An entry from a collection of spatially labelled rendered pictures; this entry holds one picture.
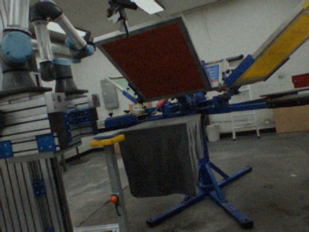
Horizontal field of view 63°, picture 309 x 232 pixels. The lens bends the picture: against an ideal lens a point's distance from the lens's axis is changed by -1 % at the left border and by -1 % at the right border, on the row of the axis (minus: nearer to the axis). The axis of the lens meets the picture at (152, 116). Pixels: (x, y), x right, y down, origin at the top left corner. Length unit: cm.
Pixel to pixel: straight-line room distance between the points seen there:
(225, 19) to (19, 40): 535
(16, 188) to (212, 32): 532
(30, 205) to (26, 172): 19
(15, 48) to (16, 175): 73
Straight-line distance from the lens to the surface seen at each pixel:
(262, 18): 616
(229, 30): 614
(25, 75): 135
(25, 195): 163
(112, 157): 130
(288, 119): 597
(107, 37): 166
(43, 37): 196
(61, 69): 178
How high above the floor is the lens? 109
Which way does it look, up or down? 3 degrees down
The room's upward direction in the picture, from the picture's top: 10 degrees counter-clockwise
